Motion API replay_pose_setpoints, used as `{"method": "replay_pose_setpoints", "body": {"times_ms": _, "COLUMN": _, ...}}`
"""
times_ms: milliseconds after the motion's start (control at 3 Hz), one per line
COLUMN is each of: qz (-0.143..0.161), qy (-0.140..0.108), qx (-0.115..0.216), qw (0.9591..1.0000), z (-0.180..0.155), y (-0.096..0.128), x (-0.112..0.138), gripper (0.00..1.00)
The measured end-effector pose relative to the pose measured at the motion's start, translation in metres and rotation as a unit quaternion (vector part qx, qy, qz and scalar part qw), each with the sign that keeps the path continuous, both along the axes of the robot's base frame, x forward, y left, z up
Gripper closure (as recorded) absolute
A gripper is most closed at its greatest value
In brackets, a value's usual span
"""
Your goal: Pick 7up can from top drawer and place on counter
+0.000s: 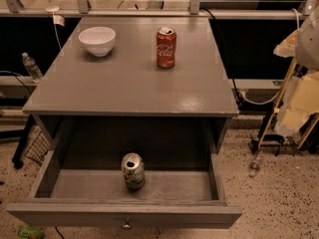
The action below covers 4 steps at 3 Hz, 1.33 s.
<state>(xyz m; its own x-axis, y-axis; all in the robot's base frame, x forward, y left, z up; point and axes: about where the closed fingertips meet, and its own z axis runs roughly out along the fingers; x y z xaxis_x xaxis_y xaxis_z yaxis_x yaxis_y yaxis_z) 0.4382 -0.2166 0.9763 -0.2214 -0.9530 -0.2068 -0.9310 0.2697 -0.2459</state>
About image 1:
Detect green crumpled bag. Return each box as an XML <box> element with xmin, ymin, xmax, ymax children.
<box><xmin>18</xmin><ymin>225</ymin><xmax>45</xmax><ymax>239</ymax></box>

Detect black power cable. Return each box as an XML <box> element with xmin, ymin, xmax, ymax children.
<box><xmin>198</xmin><ymin>7</ymin><xmax>245</xmax><ymax>107</ymax></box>

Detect clear plastic water bottle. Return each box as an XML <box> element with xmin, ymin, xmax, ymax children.
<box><xmin>22</xmin><ymin>53</ymin><xmax>43</xmax><ymax>83</ymax></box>

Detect red coca-cola can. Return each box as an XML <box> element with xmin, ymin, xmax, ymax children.
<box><xmin>157</xmin><ymin>26</ymin><xmax>176</xmax><ymax>69</ymax></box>

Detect white ceramic bowl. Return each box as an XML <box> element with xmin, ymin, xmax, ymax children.
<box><xmin>79</xmin><ymin>27</ymin><xmax>116</xmax><ymax>57</ymax></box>

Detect black wire mesh basket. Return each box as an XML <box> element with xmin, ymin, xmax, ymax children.
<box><xmin>25</xmin><ymin>131</ymin><xmax>51</xmax><ymax>165</ymax></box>

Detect silver green 7up can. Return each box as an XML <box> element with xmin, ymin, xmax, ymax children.
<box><xmin>121</xmin><ymin>152</ymin><xmax>145</xmax><ymax>190</ymax></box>

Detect white cable with tag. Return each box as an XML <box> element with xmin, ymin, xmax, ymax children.
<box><xmin>39</xmin><ymin>0</ymin><xmax>66</xmax><ymax>52</ymax></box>

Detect metal drawer knob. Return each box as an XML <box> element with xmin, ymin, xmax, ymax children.
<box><xmin>121</xmin><ymin>219</ymin><xmax>133</xmax><ymax>230</ymax></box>

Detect grey counter cabinet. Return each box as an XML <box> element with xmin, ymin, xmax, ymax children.
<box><xmin>22</xmin><ymin>16</ymin><xmax>240</xmax><ymax>154</ymax></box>

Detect grey open top drawer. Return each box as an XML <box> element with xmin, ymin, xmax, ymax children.
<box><xmin>5</xmin><ymin>117</ymin><xmax>243</xmax><ymax>230</ymax></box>

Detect yellow metal cart frame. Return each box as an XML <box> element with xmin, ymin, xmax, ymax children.
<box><xmin>249</xmin><ymin>58</ymin><xmax>319</xmax><ymax>155</ymax></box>

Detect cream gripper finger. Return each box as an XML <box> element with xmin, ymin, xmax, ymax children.
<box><xmin>273</xmin><ymin>30</ymin><xmax>299</xmax><ymax>58</ymax></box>
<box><xmin>274</xmin><ymin>71</ymin><xmax>319</xmax><ymax>136</ymax></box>

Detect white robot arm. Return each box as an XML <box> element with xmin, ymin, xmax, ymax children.
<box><xmin>273</xmin><ymin>7</ymin><xmax>319</xmax><ymax>136</ymax></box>

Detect plastic bottle on floor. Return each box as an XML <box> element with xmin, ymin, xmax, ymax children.
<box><xmin>248</xmin><ymin>153</ymin><xmax>262</xmax><ymax>177</ymax></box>

